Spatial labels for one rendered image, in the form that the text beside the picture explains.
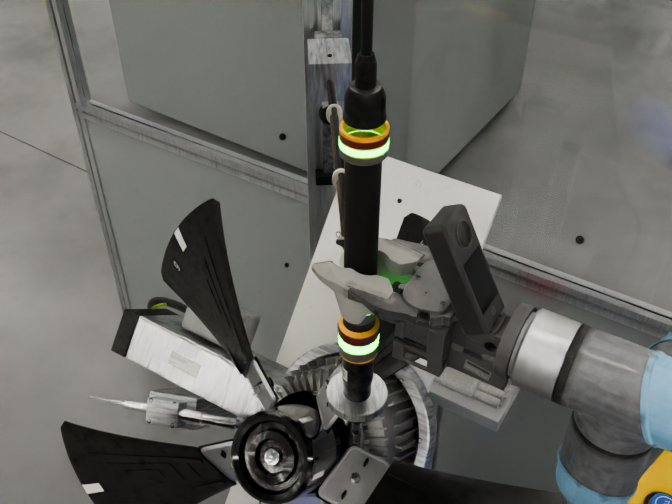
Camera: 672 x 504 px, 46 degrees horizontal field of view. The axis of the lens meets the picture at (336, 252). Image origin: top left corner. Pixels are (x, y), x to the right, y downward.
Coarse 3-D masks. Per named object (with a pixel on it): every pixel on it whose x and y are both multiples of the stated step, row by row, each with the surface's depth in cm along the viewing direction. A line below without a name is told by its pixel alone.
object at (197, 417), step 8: (104, 400) 128; (112, 400) 127; (128, 400) 126; (128, 408) 126; (136, 408) 125; (144, 408) 124; (184, 408) 122; (184, 416) 121; (192, 416) 120; (200, 416) 120; (208, 416) 119; (216, 416) 119; (200, 424) 120; (208, 424) 119; (216, 424) 119; (224, 424) 118; (232, 424) 117; (240, 424) 117
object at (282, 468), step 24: (288, 408) 102; (312, 408) 106; (240, 432) 102; (264, 432) 101; (288, 432) 100; (312, 432) 100; (336, 432) 108; (240, 456) 102; (288, 456) 99; (312, 456) 98; (336, 456) 107; (240, 480) 101; (264, 480) 100; (288, 480) 100; (312, 480) 99
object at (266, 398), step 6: (252, 366) 107; (258, 366) 105; (252, 372) 109; (258, 372) 105; (252, 378) 110; (258, 378) 107; (264, 378) 105; (252, 384) 112; (264, 384) 104; (264, 390) 107; (270, 390) 104; (258, 396) 112; (264, 396) 108; (270, 396) 104; (264, 402) 110; (270, 402) 106; (264, 408) 111
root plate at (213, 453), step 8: (208, 448) 107; (216, 448) 107; (224, 448) 107; (208, 456) 109; (216, 456) 109; (216, 464) 110; (224, 464) 110; (224, 472) 112; (232, 472) 111; (232, 480) 113
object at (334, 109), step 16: (368, 0) 60; (352, 16) 70; (368, 16) 60; (352, 32) 71; (368, 32) 61; (352, 48) 72; (368, 48) 62; (352, 64) 73; (352, 80) 74; (336, 112) 118; (336, 128) 115; (336, 144) 112; (336, 160) 109; (336, 176) 107
